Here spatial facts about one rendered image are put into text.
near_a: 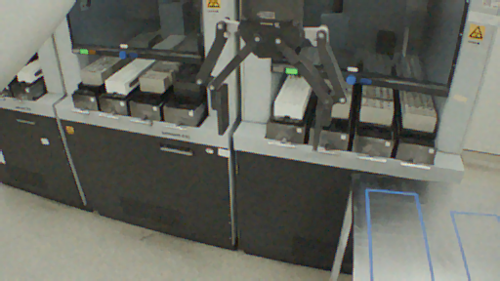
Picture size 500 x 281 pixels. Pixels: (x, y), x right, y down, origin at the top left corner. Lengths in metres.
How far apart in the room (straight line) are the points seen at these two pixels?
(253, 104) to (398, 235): 0.74
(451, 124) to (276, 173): 0.66
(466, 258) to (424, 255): 0.11
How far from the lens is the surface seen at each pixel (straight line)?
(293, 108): 1.32
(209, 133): 1.43
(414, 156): 1.34
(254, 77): 1.36
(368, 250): 0.90
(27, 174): 2.36
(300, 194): 1.48
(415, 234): 0.97
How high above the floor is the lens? 1.49
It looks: 33 degrees down
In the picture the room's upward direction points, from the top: straight up
